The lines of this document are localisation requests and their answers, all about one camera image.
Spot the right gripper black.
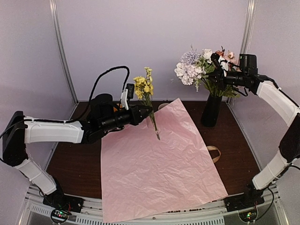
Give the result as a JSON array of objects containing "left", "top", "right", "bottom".
[{"left": 204, "top": 67, "right": 247, "bottom": 90}]

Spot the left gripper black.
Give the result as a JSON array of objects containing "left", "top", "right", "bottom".
[{"left": 100, "top": 104, "right": 152, "bottom": 132}]

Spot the green fern white flower bunch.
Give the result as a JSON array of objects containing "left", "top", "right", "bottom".
[{"left": 202, "top": 78, "right": 240, "bottom": 98}]

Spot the yellow small flower bunch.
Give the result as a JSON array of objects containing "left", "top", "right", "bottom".
[{"left": 133, "top": 67, "right": 161, "bottom": 141}]

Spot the blue hydrangea flower bunch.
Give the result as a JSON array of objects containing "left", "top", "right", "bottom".
[{"left": 174, "top": 46, "right": 215, "bottom": 92}]

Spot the black cylindrical vase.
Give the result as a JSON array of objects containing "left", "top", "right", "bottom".
[{"left": 201, "top": 94, "right": 222, "bottom": 128}]

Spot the pink wrapping paper sheet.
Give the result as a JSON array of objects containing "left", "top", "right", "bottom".
[{"left": 101, "top": 99, "right": 227, "bottom": 223}]

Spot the tan satin ribbon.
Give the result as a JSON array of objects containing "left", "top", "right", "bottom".
[{"left": 207, "top": 145, "right": 221, "bottom": 163}]

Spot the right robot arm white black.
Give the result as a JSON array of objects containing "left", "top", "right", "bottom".
[{"left": 209, "top": 53, "right": 300, "bottom": 207}]

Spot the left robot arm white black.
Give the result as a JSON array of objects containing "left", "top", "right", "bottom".
[{"left": 1, "top": 94, "right": 153, "bottom": 208}]

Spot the beige floral mug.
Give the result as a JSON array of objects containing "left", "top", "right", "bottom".
[{"left": 158, "top": 103, "right": 168, "bottom": 110}]

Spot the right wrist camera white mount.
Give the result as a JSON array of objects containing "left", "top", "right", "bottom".
[{"left": 210, "top": 53, "right": 229, "bottom": 72}]

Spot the right aluminium frame post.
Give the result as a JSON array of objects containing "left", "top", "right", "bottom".
[{"left": 240, "top": 0, "right": 258, "bottom": 53}]

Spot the aluminium frame post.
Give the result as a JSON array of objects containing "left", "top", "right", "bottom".
[
  {"left": 49, "top": 0, "right": 78, "bottom": 105},
  {"left": 240, "top": 0, "right": 258, "bottom": 53}
]

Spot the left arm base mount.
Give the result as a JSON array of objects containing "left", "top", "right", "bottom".
[{"left": 39, "top": 188, "right": 84, "bottom": 225}]

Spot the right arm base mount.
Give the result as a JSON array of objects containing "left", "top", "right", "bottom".
[{"left": 224, "top": 195, "right": 264, "bottom": 224}]

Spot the left aluminium frame post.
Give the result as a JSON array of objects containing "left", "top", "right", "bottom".
[{"left": 49, "top": 0, "right": 78, "bottom": 105}]

